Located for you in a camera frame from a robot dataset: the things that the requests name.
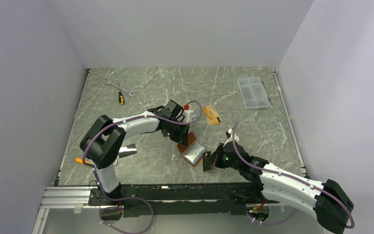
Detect silver open-end wrench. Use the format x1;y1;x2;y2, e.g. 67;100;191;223
104;78;137;97

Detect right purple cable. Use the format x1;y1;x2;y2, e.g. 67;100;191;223
231;122;355;229

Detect yellow black screwdriver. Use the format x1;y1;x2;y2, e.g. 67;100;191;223
118;91;125;105

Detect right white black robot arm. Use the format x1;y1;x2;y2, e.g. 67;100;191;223
204;142;354;234

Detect brown leather card holder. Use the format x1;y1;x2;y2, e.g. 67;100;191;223
177;132;207;167

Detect black silver credit card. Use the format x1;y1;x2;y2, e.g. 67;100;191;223
117;146;137;158

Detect purple cable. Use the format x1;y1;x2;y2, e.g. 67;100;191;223
81;100;204;195
231;122;355;229

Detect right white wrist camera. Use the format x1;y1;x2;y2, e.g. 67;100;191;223
225;128;240;144

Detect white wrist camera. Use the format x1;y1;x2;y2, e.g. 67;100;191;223
182;104;197;122
225;128;240;144

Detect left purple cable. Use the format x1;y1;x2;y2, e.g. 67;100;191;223
81;100;204;195

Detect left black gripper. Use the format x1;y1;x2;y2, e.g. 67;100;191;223
166;118;190;148

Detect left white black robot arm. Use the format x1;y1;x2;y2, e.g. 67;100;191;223
79;99;189;205

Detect orange credit card stack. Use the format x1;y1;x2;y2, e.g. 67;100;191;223
203;105;222;125

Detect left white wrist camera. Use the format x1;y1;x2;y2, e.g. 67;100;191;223
182;104;197;122

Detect aluminium rail frame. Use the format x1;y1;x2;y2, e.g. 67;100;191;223
32;186;335;234

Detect orange handled screwdriver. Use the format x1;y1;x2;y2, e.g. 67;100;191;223
75;158;84;164

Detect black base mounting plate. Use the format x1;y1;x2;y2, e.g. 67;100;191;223
88;182;267;217

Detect clear plastic organizer box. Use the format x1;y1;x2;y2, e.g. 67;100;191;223
237;77;270;109

